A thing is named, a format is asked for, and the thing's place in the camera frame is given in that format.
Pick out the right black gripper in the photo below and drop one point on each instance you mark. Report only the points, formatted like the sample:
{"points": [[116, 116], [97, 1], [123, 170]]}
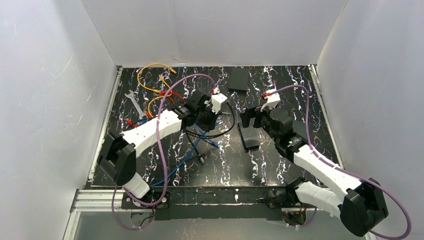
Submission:
{"points": [[251, 117]]}

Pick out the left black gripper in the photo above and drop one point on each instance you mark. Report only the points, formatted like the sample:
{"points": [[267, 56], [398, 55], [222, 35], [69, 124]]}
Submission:
{"points": [[208, 117]]}

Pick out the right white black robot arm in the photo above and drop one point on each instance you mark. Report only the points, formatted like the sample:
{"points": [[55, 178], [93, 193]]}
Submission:
{"points": [[359, 204]]}

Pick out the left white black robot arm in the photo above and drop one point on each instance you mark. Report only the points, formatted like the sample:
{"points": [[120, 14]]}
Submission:
{"points": [[119, 152]]}

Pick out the black box at back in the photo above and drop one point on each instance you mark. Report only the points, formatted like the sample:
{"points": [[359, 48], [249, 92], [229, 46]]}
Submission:
{"points": [[238, 79]]}

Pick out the silver open-end wrench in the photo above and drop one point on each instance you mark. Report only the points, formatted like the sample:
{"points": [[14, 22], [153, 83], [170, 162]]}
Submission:
{"points": [[130, 95]]}

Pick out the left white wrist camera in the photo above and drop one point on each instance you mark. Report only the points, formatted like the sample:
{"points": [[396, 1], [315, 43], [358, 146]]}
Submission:
{"points": [[217, 99]]}

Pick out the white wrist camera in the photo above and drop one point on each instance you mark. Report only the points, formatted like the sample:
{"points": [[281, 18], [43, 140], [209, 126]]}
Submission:
{"points": [[272, 98], [217, 99]]}

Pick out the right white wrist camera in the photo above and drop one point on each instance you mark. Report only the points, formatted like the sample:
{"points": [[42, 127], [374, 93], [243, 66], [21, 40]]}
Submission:
{"points": [[272, 98]]}

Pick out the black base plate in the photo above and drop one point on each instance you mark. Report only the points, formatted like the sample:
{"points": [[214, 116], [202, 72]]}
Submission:
{"points": [[235, 202]]}

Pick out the aluminium front rail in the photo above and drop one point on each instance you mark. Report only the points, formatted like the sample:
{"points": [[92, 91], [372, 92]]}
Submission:
{"points": [[108, 214]]}

